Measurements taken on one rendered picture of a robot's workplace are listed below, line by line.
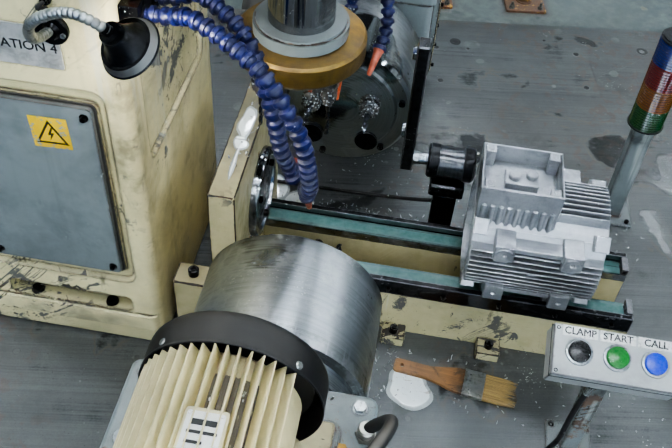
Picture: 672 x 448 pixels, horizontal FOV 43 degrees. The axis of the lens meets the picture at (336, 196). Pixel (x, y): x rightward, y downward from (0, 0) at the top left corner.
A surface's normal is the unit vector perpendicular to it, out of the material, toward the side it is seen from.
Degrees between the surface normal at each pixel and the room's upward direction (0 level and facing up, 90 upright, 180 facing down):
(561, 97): 0
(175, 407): 64
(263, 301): 9
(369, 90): 90
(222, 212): 90
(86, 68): 90
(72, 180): 90
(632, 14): 0
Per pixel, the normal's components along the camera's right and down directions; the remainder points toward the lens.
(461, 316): -0.16, 0.69
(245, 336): 0.22, -0.67
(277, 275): -0.04, -0.71
